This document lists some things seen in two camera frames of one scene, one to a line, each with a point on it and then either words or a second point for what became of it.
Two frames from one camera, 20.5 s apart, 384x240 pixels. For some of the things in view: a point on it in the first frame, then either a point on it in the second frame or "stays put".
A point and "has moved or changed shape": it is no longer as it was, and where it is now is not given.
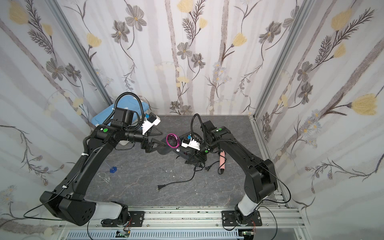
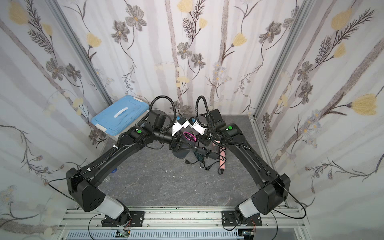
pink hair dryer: x=222 y=160 stays put
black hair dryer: x=172 y=144 → x=186 y=146
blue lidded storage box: x=132 y=103 stays put
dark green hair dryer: x=202 y=164 has moved or changed shape
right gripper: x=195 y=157 → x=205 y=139
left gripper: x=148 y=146 → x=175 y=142
